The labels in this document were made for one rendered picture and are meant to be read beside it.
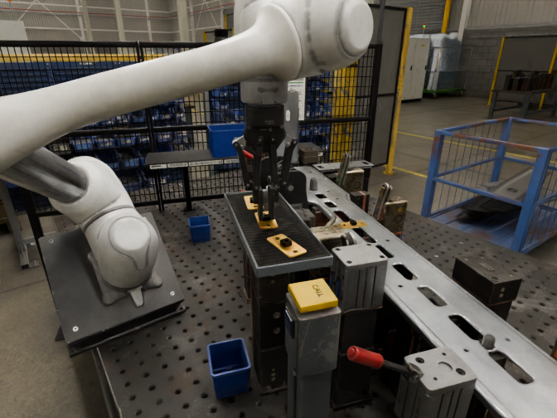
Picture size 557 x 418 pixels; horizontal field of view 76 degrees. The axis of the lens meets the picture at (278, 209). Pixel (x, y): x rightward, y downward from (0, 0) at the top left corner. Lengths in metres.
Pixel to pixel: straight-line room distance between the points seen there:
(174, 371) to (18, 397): 1.27
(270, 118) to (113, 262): 0.58
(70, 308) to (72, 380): 1.03
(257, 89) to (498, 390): 0.63
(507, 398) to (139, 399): 0.80
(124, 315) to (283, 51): 0.94
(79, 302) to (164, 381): 0.36
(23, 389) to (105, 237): 1.39
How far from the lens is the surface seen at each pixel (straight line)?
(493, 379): 0.74
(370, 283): 0.78
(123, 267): 1.04
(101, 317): 1.23
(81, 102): 0.57
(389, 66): 4.75
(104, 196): 1.08
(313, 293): 0.56
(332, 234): 0.90
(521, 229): 3.01
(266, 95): 0.67
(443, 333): 0.79
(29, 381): 2.33
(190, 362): 1.12
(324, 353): 0.60
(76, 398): 2.14
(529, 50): 13.63
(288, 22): 0.51
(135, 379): 1.12
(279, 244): 0.68
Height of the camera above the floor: 1.49
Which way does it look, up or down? 23 degrees down
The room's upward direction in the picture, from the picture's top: straight up
